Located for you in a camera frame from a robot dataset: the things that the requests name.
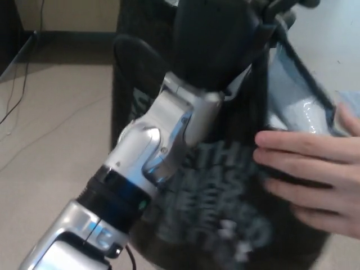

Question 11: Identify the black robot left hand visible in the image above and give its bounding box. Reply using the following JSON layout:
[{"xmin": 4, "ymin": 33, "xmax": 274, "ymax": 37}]
[{"xmin": 171, "ymin": 0, "xmax": 296, "ymax": 93}]

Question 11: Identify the person's bare hand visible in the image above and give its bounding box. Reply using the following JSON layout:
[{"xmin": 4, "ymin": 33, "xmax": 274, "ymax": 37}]
[{"xmin": 253, "ymin": 102, "xmax": 360, "ymax": 249}]

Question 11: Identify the black printed plastic bag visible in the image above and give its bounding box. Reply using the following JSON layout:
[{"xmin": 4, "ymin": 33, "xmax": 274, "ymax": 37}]
[{"xmin": 111, "ymin": 0, "xmax": 353, "ymax": 270}]

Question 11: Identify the pale blue plastic sheet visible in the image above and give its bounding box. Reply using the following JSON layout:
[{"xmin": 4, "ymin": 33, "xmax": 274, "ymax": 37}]
[{"xmin": 334, "ymin": 90, "xmax": 360, "ymax": 116}]

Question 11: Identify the thin grey floor cable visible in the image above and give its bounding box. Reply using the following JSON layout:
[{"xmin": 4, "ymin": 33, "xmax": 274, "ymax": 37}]
[{"xmin": 0, "ymin": 89, "xmax": 113, "ymax": 173}]

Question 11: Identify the black floor cable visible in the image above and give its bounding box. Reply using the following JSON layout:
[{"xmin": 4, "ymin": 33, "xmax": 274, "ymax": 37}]
[{"xmin": 0, "ymin": 0, "xmax": 47, "ymax": 126}]

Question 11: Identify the black robot wrist cable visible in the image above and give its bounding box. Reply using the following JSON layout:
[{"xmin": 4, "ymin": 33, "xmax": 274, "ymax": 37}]
[{"xmin": 123, "ymin": 244, "xmax": 139, "ymax": 270}]

